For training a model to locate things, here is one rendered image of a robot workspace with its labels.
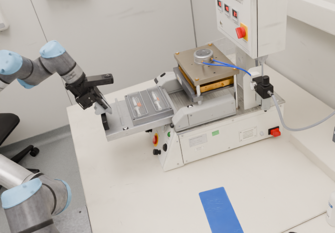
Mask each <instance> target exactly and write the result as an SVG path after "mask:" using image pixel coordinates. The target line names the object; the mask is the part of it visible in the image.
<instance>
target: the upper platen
mask: <svg viewBox="0 0 335 233"><path fill-rule="evenodd" d="M179 70H180V71H181V73H182V74H183V76H184V77H185V79H186V80H187V82H188V83H189V84H190V86H191V87H192V89H193V90H194V92H195V94H197V93H196V86H194V85H193V83H192V82H191V80H190V79H189V78H188V76H187V75H186V73H185V72H184V70H183V69H182V68H181V67H179ZM231 87H233V76H230V77H226V78H223V79H219V80H216V81H212V82H209V83H205V84H202V85H200V92H201V93H202V95H207V94H210V93H214V92H217V91H221V90H224V89H227V88H231Z"/></svg>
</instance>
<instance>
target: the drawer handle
mask: <svg viewBox="0 0 335 233"><path fill-rule="evenodd" d="M101 119H102V124H103V127H104V130H108V129H110V128H109V125H108V121H107V117H106V113H103V114H101Z"/></svg>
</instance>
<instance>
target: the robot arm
mask: <svg viewBox="0 0 335 233"><path fill-rule="evenodd" d="M39 53H40V55H41V56H40V57H38V58H37V59H35V60H34V61H33V60H30V59H28V58H26V57H23V56H21V55H19V54H18V53H16V52H12V51H9V50H0V92H1V91H2V90H3V89H4V88H6V87H7V86H8V85H9V84H10V83H11V82H13V81H14V80H15V79H17V81H18V82H19V83H20V84H21V85H22V86H24V88H26V89H31V88H33V87H35V86H37V85H39V84H40V83H41V82H42V81H44V80H45V79H47V78H48V77H50V76H51V75H53V74H54V73H56V72H57V73H58V74H59V75H60V76H61V77H62V79H63V80H64V81H65V82H66V83H65V89H66V90H69V91H70V92H71V93H72V94H73V95H74V97H75V101H76V102H77V103H78V105H79V106H80V107H81V108H82V109H83V110H85V109H87V108H90V107H91V106H92V105H93V103H95V106H94V110H95V114H96V115H100V114H103V113H106V112H108V113H109V114H112V108H111V107H110V105H109V103H108V102H107V100H106V99H105V97H104V96H103V95H102V93H101V92H100V91H99V89H98V88H97V86H101V85H108V84H113V83H114V78H113V75H112V74H111V73H110V74H103V75H95V76H88V77H86V74H85V73H84V72H83V70H82V69H81V67H80V66H79V65H78V64H77V63H76V62H75V61H74V59H73V58H72V57H71V56H70V55H69V54H68V52H67V51H66V49H65V48H63V47H62V46H61V44H60V43H59V42H58V41H56V40H52V41H49V42H48V43H46V44H45V45H44V46H43V47H42V48H41V49H40V51H39ZM76 98H77V99H76ZM0 185H2V186H4V187H5V188H7V189H8V190H6V191H4V192H3V193H2V195H1V201H2V207H3V208H4V212H5V215H6V218H7V222H8V225H9V229H10V232H11V233H60V232H59V231H58V229H57V228H56V227H55V225H54V222H53V219H52V216H54V215H58V214H60V213H61V212H63V211H64V210H66V209H67V207H68V206H69V204H70V202H71V198H72V193H71V189H70V187H69V185H68V184H67V183H66V182H65V181H63V180H60V179H52V178H50V177H48V176H46V175H45V174H43V173H40V172H39V173H36V174H34V173H32V172H30V171H29V170H27V169H25V168H23V167H22V166H20V165H18V164H17V163H15V162H13V161H11V160H10V159H8V158H6V157H5V156H3V155H1V154H0Z"/></svg>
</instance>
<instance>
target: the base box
mask: <svg viewBox="0 0 335 233"><path fill-rule="evenodd" d="M279 108H280V111H281V114H282V117H283V112H284V103H283V104H280V105H279ZM282 132H283V126H282V124H281V121H280V118H279V114H278V111H277V109H276V106H273V107H270V109H269V110H267V111H266V112H264V110H260V111H257V112H253V113H250V114H247V115H244V116H240V117H236V118H233V119H230V120H226V121H223V122H220V123H217V124H213V125H210V126H207V127H204V128H200V129H197V130H194V131H190V132H187V133H184V134H181V135H176V133H174V136H173V139H172V142H171V145H170V148H169V151H168V154H167V157H166V161H165V164H164V167H163V170H164V172H165V171H168V170H172V169H175V168H178V167H181V166H184V164H186V163H190V162H193V161H196V160H199V159H202V158H205V157H208V156H212V155H215V154H218V153H221V152H224V151H227V150H230V149H234V148H237V147H240V146H243V145H246V144H249V143H252V142H256V141H259V140H262V139H265V138H268V137H271V136H274V137H277V136H280V135H281V133H282Z"/></svg>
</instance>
